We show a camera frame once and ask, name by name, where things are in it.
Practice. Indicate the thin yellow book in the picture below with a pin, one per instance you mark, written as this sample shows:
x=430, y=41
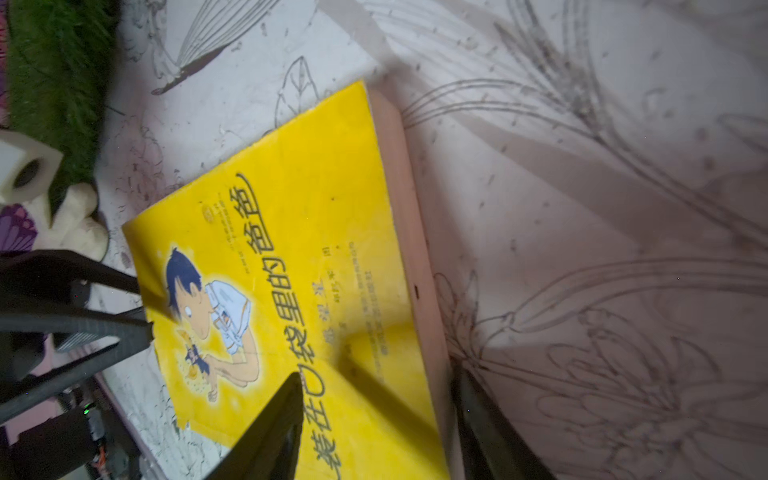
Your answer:
x=304, y=253

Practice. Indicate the beige cloth glove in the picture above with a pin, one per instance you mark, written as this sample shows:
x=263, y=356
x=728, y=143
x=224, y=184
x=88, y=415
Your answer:
x=72, y=227

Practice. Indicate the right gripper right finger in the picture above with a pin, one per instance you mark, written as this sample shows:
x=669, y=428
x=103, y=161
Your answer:
x=491, y=448

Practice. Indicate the green artificial grass mat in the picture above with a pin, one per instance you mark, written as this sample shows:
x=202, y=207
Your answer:
x=60, y=63

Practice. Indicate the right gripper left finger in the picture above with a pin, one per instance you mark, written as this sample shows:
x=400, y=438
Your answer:
x=269, y=449

